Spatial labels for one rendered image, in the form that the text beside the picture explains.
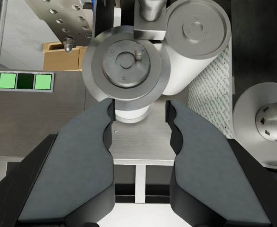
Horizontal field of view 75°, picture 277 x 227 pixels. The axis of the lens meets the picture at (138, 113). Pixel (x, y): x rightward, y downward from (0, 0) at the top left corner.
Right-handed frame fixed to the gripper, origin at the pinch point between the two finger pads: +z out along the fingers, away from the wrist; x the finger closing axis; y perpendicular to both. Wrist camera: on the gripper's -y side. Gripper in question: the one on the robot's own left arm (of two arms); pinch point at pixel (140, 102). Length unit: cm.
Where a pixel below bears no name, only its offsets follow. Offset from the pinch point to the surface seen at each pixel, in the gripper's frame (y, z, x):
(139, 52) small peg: 0.6, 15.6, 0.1
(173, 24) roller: -2.0, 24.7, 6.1
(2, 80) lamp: 20, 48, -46
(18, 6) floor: 7, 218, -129
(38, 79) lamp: 19, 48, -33
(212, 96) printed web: 11.0, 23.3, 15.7
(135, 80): 4.9, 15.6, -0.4
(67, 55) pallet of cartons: 68, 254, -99
